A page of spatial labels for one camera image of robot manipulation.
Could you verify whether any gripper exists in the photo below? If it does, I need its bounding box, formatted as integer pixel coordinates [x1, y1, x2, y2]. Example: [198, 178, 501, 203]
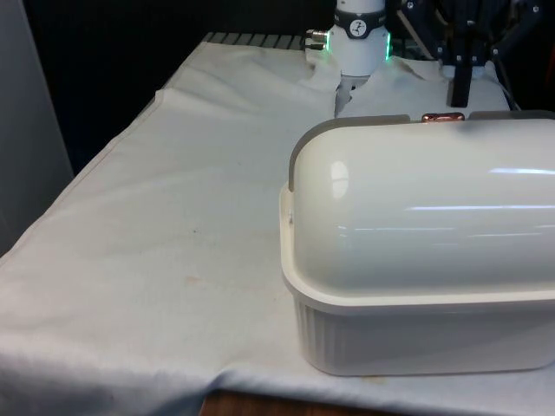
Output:
[392, 0, 547, 108]

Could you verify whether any cream box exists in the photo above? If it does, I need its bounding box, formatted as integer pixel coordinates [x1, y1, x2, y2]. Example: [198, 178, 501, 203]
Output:
[277, 185, 555, 377]

